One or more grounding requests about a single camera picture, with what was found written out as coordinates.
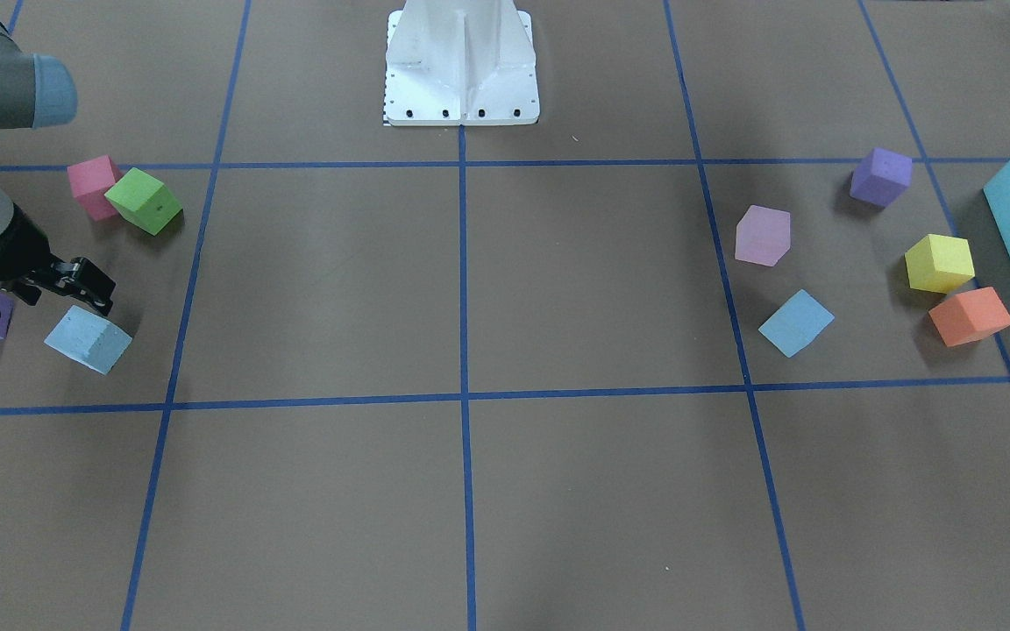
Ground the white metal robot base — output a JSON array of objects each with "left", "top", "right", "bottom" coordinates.
[{"left": 382, "top": 1, "right": 541, "bottom": 127}]

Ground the lilac foam block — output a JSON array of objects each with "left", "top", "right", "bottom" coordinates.
[{"left": 734, "top": 205, "right": 791, "bottom": 267}]

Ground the yellow foam block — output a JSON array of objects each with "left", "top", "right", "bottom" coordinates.
[{"left": 903, "top": 233, "right": 977, "bottom": 293}]

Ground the light blue foam block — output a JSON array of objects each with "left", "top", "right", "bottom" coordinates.
[
  {"left": 44, "top": 305, "right": 132, "bottom": 375},
  {"left": 758, "top": 290, "right": 835, "bottom": 357}
]

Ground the green foam block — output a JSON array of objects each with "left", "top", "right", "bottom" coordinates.
[{"left": 104, "top": 167, "right": 183, "bottom": 236}]

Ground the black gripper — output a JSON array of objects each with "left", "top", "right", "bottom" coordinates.
[{"left": 0, "top": 205, "right": 117, "bottom": 318}]

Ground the pink foam block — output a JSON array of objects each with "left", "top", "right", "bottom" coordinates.
[{"left": 67, "top": 155, "right": 123, "bottom": 221}]

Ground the orange foam block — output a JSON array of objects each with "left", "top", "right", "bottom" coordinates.
[{"left": 928, "top": 287, "right": 1010, "bottom": 347}]

